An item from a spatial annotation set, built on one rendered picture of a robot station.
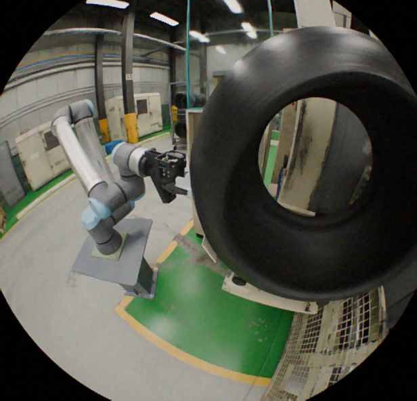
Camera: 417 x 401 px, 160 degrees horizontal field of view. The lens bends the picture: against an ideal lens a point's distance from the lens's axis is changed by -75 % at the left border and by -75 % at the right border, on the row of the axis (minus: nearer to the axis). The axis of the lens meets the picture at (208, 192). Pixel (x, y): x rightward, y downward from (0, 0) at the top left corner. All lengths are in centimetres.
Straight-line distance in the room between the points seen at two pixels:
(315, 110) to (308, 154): 16
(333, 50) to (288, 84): 7
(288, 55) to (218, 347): 139
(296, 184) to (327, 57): 52
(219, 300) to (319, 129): 131
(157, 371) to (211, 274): 102
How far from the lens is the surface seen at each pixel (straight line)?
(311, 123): 56
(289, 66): 16
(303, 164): 59
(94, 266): 102
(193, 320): 133
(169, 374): 139
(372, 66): 20
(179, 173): 42
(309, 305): 62
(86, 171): 59
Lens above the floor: 131
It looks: 34 degrees down
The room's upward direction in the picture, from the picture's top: straight up
